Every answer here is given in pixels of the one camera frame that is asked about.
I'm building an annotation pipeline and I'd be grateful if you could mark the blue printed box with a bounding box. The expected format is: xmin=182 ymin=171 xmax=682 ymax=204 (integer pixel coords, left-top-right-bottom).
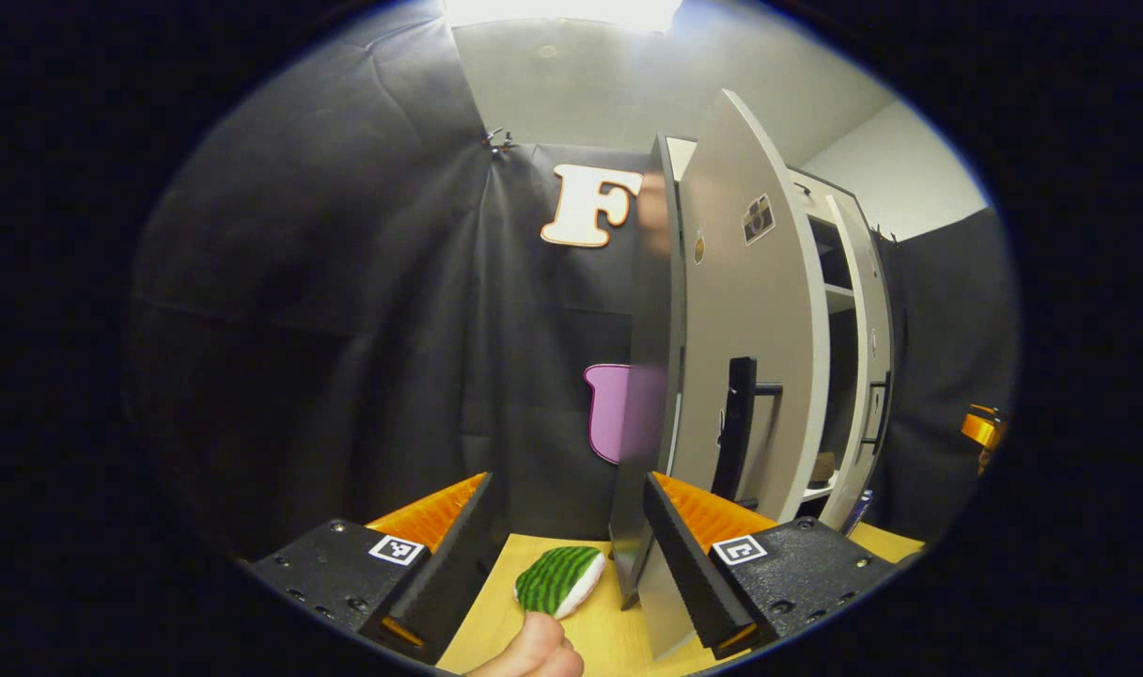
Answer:
xmin=839 ymin=489 xmax=875 ymax=537

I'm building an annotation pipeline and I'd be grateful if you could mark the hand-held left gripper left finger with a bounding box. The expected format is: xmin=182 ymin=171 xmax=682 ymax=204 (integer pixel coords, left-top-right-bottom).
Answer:
xmin=243 ymin=470 xmax=497 ymax=664

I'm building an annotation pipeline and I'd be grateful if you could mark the white and grey shoe cabinet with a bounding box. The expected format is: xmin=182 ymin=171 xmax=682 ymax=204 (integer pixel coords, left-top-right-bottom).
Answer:
xmin=609 ymin=89 xmax=897 ymax=659

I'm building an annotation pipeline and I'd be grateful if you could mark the black door handle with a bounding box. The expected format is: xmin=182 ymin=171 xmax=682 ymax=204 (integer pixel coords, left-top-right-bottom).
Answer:
xmin=861 ymin=371 xmax=892 ymax=457
xmin=711 ymin=357 xmax=784 ymax=501

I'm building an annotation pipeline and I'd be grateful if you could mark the black left door handle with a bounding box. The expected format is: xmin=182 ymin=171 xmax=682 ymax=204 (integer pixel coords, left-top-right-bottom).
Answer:
xmin=711 ymin=357 xmax=784 ymax=501

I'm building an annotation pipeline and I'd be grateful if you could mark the black backdrop cloth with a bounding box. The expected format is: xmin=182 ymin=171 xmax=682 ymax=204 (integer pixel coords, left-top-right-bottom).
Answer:
xmin=130 ymin=9 xmax=1021 ymax=565

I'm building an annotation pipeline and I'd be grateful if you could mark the white cabinet door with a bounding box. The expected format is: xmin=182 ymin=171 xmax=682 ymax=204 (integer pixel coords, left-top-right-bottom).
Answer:
xmin=830 ymin=193 xmax=897 ymax=532
xmin=637 ymin=89 xmax=831 ymax=659

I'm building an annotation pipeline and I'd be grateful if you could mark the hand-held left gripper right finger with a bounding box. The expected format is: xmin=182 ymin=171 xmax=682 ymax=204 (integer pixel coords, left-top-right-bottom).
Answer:
xmin=642 ymin=470 xmax=897 ymax=659

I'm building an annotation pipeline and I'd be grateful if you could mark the ceiling light panel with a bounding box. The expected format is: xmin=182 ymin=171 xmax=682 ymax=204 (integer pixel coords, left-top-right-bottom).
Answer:
xmin=445 ymin=0 xmax=685 ymax=34

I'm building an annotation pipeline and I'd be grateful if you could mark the green striped plush toy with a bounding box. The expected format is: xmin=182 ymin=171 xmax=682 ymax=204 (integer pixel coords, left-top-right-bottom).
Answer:
xmin=513 ymin=545 xmax=607 ymax=622

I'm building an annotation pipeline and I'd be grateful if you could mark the black right door handle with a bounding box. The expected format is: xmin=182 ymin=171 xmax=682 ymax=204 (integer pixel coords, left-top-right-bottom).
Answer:
xmin=861 ymin=371 xmax=892 ymax=457

